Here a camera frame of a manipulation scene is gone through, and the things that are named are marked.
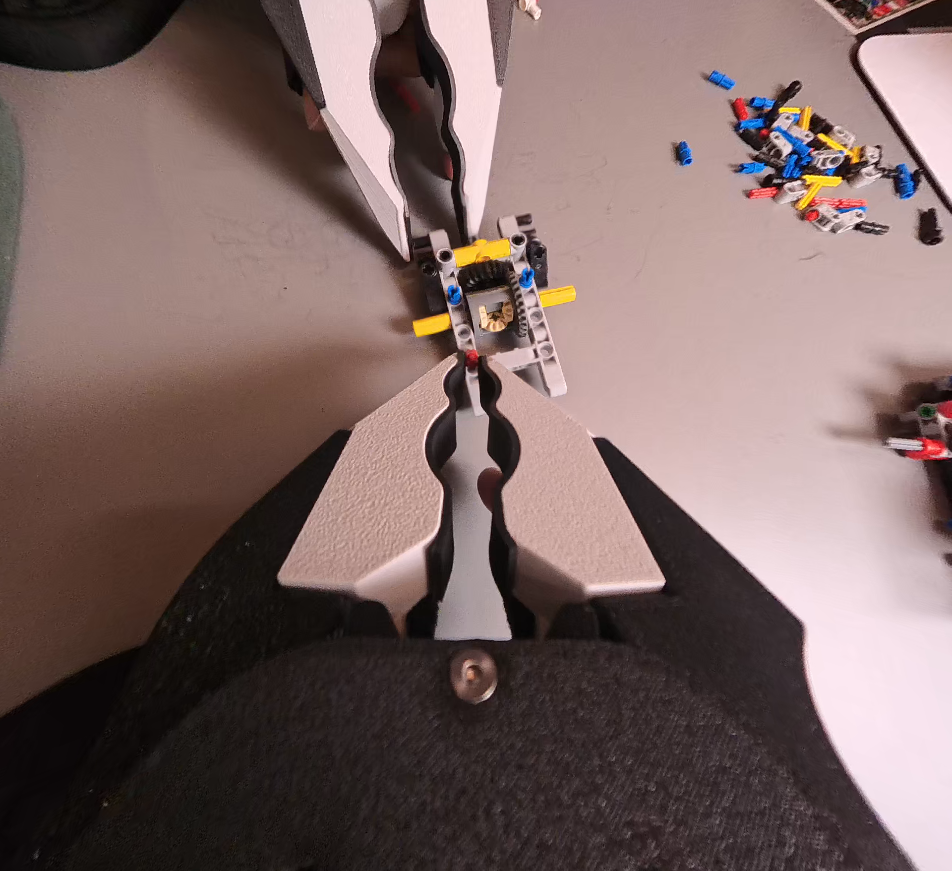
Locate grey lego frame assembly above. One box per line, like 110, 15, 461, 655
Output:
411, 215, 570, 399

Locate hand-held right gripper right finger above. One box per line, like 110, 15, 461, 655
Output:
476, 356, 666, 622

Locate person's left hand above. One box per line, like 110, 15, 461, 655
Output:
303, 23, 458, 182

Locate pile of mixed lego pieces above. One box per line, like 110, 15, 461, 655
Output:
732, 81, 946, 247

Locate person's green sweatshirt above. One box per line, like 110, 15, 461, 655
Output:
0, 101, 25, 359

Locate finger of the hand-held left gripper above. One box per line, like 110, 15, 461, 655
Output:
289, 0, 414, 262
422, 0, 503, 240

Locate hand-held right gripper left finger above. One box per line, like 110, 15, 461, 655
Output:
277, 354, 466, 619

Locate lego car chassis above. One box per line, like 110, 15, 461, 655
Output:
881, 376, 952, 567

